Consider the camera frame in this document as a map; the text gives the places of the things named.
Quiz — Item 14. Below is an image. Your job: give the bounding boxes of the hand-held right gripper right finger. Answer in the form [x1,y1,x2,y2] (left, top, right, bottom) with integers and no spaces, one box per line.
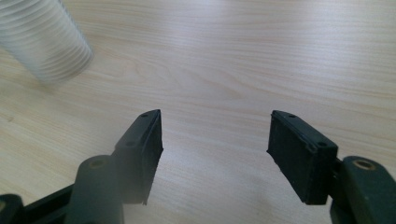
[266,109,396,224]

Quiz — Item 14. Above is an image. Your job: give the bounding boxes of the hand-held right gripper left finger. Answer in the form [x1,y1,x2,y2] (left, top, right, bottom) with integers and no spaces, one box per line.
[65,108,164,224]

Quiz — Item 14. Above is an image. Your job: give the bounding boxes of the stack of clear plastic cups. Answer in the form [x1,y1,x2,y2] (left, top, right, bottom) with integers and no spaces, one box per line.
[0,0,95,83]

